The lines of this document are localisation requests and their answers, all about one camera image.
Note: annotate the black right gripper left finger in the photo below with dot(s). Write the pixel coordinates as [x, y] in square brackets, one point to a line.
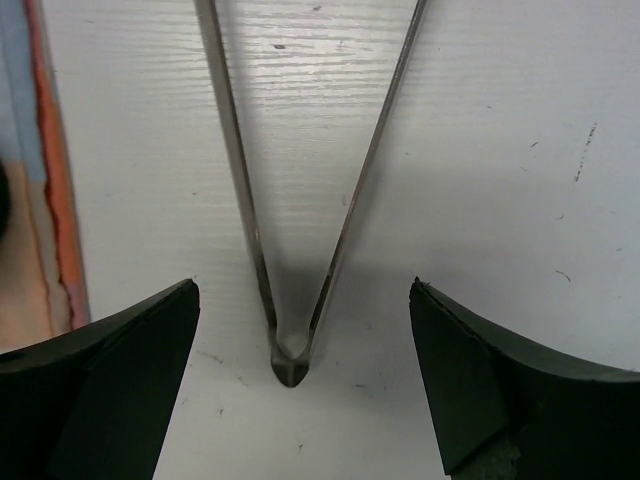
[95, 403]

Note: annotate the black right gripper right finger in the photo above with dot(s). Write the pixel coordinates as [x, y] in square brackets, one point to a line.
[506, 407]

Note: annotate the stainless steel serving tongs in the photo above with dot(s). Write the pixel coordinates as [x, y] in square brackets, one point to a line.
[289, 367]

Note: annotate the checkered orange blue placemat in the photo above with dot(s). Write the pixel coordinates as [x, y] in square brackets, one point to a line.
[43, 288]

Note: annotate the dark green mug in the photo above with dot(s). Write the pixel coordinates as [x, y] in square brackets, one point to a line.
[5, 200]

